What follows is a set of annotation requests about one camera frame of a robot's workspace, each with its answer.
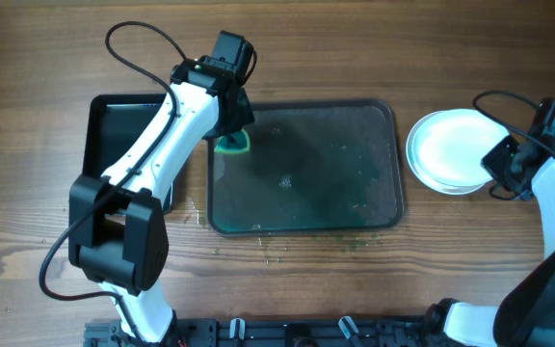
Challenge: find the green and yellow sponge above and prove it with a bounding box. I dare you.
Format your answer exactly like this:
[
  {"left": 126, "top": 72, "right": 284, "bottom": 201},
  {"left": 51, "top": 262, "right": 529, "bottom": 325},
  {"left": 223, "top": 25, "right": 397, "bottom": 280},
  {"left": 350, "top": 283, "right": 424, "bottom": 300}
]
[{"left": 214, "top": 129, "right": 251, "bottom": 155}]

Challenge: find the white plate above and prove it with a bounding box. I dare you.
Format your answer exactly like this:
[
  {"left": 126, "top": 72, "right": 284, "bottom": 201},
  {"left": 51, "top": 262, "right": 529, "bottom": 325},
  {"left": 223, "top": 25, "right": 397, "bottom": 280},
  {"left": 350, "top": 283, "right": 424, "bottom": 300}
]
[{"left": 405, "top": 109, "right": 509, "bottom": 196}]

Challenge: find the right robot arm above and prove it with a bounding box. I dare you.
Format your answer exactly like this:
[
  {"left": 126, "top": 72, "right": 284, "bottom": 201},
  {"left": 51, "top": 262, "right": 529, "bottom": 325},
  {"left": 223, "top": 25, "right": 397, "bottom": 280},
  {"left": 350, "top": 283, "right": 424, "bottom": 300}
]
[{"left": 406, "top": 98, "right": 555, "bottom": 346}]

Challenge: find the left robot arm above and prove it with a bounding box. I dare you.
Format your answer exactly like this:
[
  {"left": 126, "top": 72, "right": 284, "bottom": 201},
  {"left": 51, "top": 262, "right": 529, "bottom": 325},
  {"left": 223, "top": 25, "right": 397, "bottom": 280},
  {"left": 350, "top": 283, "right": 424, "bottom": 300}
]
[{"left": 65, "top": 31, "right": 257, "bottom": 346}]

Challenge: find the dark grey serving tray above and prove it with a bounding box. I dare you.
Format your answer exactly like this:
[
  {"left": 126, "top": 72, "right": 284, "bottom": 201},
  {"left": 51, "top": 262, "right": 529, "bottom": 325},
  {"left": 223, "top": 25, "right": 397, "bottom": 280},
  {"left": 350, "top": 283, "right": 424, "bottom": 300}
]
[{"left": 206, "top": 98, "right": 405, "bottom": 237}]

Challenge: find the black rectangular sponge tray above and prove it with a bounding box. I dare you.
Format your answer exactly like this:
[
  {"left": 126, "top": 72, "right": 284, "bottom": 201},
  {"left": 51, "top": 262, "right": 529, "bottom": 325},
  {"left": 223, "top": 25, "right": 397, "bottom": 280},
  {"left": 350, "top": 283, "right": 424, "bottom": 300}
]
[{"left": 81, "top": 93, "right": 179, "bottom": 216}]

